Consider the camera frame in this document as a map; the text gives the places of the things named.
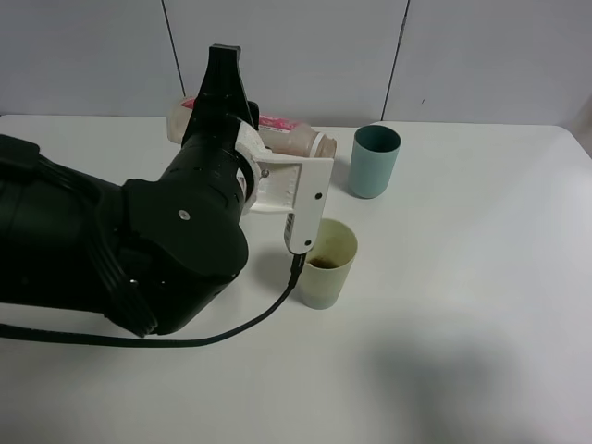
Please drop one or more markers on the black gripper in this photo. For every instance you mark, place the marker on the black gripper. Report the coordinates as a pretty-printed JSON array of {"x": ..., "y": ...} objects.
[{"x": 182, "y": 241}]

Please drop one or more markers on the clear plastic drink bottle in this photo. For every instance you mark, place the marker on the clear plastic drink bottle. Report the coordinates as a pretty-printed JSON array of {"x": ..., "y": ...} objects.
[{"x": 280, "y": 135}]

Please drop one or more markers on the light green plastic cup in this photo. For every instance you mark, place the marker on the light green plastic cup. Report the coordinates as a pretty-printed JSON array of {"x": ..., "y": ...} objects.
[{"x": 327, "y": 265}]

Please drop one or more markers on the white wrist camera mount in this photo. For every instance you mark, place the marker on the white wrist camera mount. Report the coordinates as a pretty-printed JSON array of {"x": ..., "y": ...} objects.
[{"x": 286, "y": 184}]

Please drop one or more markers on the teal plastic cup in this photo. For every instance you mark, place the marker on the teal plastic cup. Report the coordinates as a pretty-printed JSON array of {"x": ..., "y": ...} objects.
[{"x": 374, "y": 152}]

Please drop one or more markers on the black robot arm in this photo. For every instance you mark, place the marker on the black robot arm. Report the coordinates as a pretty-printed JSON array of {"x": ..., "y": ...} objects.
[{"x": 60, "y": 234}]

